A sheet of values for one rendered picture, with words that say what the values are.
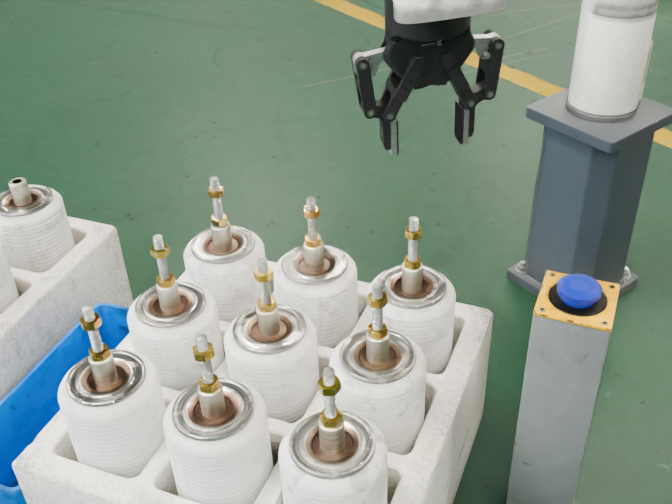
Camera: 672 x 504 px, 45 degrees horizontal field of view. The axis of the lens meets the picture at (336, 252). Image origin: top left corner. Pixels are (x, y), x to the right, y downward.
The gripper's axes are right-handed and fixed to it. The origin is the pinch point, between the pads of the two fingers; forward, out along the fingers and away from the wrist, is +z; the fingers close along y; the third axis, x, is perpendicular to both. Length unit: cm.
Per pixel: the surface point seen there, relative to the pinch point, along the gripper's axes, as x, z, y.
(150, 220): -59, 44, 34
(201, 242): -13.1, 17.5, 23.7
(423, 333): 5.6, 20.7, 2.0
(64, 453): 7.6, 25.9, 40.6
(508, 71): -104, 48, -52
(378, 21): -147, 49, -30
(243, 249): -10.5, 17.7, 19.0
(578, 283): 13.3, 10.5, -10.6
